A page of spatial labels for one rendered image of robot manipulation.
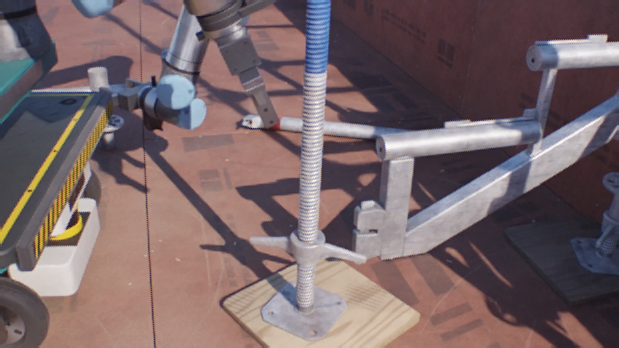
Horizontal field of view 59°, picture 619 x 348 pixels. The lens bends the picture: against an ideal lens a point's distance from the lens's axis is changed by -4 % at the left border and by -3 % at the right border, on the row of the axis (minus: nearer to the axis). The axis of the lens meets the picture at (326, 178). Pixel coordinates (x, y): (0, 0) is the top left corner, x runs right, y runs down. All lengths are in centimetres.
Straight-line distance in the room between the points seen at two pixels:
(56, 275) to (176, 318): 26
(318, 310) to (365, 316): 10
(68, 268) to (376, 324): 64
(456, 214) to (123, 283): 75
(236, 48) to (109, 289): 71
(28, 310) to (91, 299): 23
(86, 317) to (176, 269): 23
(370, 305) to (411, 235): 19
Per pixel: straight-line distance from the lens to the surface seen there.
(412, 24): 270
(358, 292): 128
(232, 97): 235
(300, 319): 119
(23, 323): 118
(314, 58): 93
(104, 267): 142
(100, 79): 187
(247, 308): 123
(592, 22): 173
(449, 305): 132
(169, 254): 143
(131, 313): 128
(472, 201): 120
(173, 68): 139
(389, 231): 114
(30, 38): 137
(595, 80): 172
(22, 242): 97
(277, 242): 113
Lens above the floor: 84
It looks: 29 degrees down
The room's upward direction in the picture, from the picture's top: 4 degrees clockwise
